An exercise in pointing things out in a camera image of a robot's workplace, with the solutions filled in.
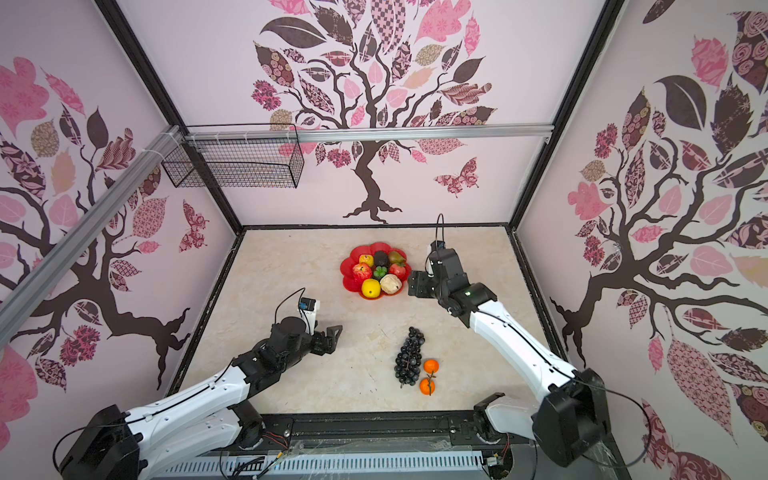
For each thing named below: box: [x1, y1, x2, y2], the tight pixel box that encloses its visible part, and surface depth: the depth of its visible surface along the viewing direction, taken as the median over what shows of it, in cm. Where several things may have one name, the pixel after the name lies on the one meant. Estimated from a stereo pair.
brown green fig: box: [389, 251, 406, 264], surface depth 106 cm
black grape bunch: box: [394, 326, 425, 389], surface depth 84 cm
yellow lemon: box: [361, 278, 381, 299], surface depth 98 cm
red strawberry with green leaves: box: [389, 262, 406, 281], surface depth 102 cm
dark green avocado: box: [374, 250, 389, 267], surface depth 107 cm
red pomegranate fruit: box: [352, 262, 372, 284], surface depth 102 cm
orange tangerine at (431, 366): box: [423, 359, 439, 374], surface depth 84 cm
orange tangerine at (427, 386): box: [419, 378, 436, 396], surface depth 81 cm
